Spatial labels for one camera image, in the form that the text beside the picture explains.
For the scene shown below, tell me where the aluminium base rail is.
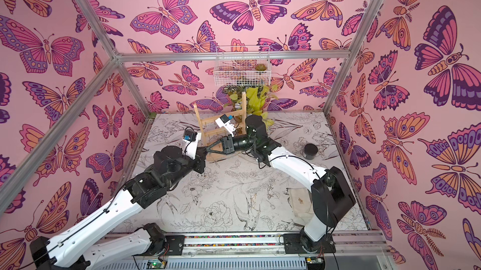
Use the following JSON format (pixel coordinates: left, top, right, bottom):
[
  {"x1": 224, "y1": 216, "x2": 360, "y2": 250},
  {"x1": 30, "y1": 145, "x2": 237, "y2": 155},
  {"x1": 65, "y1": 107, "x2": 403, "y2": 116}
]
[{"x1": 83, "y1": 231, "x2": 396, "y2": 269}]

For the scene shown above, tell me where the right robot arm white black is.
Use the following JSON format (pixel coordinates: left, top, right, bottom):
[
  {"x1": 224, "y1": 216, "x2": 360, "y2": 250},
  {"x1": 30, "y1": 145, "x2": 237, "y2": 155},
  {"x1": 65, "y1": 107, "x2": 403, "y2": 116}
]
[{"x1": 206, "y1": 114, "x2": 356, "y2": 253}]

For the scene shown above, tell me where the small succulent in basket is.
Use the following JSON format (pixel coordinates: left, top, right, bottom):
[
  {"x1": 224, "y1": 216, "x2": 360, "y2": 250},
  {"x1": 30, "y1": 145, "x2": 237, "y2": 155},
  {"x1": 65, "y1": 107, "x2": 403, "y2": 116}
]
[{"x1": 254, "y1": 64, "x2": 268, "y2": 72}]

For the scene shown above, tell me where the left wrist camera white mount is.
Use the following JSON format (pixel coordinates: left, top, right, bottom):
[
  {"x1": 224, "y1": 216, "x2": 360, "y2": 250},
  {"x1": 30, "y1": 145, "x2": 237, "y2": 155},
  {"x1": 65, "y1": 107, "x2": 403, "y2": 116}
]
[{"x1": 182, "y1": 127, "x2": 202, "y2": 159}]

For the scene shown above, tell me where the small black cylinder jar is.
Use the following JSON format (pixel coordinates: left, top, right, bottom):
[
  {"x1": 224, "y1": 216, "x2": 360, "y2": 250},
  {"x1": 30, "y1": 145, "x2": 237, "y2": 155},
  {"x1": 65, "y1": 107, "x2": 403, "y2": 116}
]
[{"x1": 303, "y1": 143, "x2": 319, "y2": 160}]

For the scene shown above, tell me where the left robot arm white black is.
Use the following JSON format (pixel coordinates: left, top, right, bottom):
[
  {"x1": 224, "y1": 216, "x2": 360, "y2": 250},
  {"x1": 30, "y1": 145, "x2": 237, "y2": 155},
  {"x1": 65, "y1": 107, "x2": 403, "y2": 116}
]
[{"x1": 30, "y1": 127, "x2": 205, "y2": 269}]

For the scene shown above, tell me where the potted green plant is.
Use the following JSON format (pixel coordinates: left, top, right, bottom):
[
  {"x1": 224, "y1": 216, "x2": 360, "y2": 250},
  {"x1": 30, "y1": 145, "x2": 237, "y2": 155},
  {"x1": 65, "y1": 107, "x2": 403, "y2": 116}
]
[{"x1": 220, "y1": 85, "x2": 278, "y2": 128}]

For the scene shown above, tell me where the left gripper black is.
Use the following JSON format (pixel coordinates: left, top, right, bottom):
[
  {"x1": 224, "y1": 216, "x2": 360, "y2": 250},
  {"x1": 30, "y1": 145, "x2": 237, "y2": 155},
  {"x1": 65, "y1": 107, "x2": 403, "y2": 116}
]
[{"x1": 165, "y1": 146, "x2": 210, "y2": 191}]

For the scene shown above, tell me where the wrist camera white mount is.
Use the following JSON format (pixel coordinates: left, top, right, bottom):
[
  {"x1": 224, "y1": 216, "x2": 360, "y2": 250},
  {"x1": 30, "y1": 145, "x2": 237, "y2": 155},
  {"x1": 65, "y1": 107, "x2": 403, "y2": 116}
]
[
  {"x1": 215, "y1": 114, "x2": 236, "y2": 137},
  {"x1": 182, "y1": 127, "x2": 202, "y2": 159}
]

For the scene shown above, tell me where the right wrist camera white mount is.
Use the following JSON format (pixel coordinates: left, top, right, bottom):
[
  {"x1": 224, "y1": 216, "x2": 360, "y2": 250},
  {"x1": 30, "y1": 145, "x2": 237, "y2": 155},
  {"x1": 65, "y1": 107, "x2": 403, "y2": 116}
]
[{"x1": 215, "y1": 114, "x2": 236, "y2": 137}]

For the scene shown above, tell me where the white wire basket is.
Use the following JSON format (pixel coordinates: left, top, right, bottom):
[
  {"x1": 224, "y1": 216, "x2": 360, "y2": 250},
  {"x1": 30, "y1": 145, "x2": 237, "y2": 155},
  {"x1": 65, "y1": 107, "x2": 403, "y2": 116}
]
[{"x1": 212, "y1": 45, "x2": 272, "y2": 87}]

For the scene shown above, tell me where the wooden jewelry display stand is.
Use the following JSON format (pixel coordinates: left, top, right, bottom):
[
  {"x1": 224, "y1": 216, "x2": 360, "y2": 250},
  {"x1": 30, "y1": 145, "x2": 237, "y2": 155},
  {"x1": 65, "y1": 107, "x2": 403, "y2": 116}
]
[{"x1": 192, "y1": 92, "x2": 247, "y2": 147}]

